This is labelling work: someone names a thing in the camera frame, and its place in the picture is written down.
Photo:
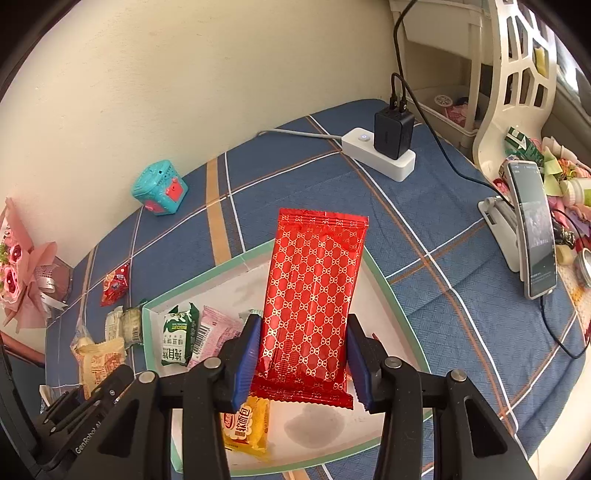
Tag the blue plaid cloth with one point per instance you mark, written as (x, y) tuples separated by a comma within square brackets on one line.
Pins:
[(323, 184)]

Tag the clear glass vase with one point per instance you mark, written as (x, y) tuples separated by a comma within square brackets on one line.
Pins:
[(60, 277)]

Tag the white plastic shelf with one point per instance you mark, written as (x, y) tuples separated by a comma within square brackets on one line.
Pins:
[(473, 55)]

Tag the pink flower bouquet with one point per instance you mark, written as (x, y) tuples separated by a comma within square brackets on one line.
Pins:
[(27, 286)]

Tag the white power strip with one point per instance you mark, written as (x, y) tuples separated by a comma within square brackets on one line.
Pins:
[(392, 168)]

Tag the teal toy box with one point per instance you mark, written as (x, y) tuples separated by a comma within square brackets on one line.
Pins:
[(159, 187)]

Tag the white tray with mint rim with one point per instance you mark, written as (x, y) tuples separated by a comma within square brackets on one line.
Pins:
[(323, 429)]

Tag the red gold patterned packet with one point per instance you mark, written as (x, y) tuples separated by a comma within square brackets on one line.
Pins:
[(309, 295)]

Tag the cream orange striped packet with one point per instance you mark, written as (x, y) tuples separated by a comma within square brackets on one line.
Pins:
[(99, 364)]

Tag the white plastic chair back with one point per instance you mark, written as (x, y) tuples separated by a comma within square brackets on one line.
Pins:
[(496, 115)]

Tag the olive clear snack packet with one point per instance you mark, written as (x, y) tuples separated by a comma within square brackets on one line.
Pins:
[(133, 323)]

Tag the yellow bread packet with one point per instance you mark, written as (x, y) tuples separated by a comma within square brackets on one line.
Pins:
[(247, 424)]

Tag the white snack packet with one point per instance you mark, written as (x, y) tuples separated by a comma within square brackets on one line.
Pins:
[(113, 323)]

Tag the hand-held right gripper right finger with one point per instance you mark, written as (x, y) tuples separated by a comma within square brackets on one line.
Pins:
[(358, 369)]

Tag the white green biscuit packet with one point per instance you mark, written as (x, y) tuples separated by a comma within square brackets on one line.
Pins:
[(178, 337)]

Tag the white phone stand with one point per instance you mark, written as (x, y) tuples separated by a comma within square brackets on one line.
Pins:
[(501, 230)]

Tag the pink snack packet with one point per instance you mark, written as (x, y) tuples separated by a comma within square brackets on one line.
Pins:
[(217, 330)]

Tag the small red candy packet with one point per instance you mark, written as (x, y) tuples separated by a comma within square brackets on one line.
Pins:
[(114, 286)]

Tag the black charger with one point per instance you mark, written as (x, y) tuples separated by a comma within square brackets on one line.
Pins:
[(392, 134)]

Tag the pile of colourful craft scraps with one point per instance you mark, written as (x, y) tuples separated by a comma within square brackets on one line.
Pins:
[(565, 184)]

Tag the clear white bun packet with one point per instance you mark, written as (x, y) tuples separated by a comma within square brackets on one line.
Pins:
[(83, 344)]

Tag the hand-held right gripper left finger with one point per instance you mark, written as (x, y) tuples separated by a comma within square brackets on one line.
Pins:
[(244, 360)]

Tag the smartphone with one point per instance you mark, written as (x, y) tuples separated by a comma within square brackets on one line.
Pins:
[(535, 240)]

